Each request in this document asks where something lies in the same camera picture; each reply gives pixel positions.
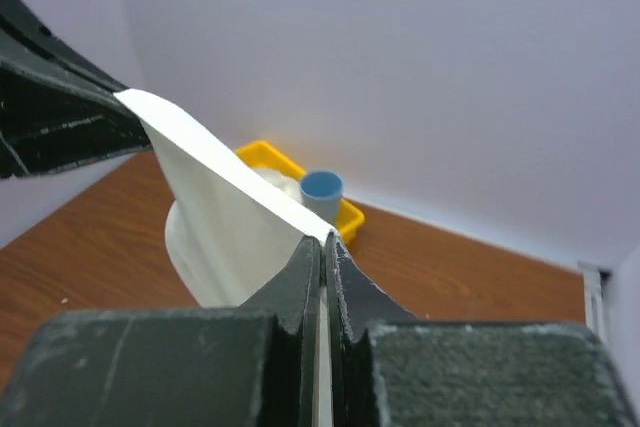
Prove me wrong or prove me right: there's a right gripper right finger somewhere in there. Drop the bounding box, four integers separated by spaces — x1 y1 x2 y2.
324 235 636 426

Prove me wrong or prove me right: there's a white cloth napkin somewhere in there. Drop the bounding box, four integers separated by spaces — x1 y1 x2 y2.
116 89 335 426

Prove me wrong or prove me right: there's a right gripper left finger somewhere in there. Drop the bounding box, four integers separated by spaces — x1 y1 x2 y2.
1 237 320 426

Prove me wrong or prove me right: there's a blue plastic cup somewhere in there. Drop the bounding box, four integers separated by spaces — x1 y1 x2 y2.
299 170 344 224

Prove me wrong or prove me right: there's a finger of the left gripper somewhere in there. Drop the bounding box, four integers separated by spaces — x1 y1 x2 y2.
1 0 151 178

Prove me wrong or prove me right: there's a yellow plastic tray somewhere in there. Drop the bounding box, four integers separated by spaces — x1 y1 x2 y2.
235 140 365 243

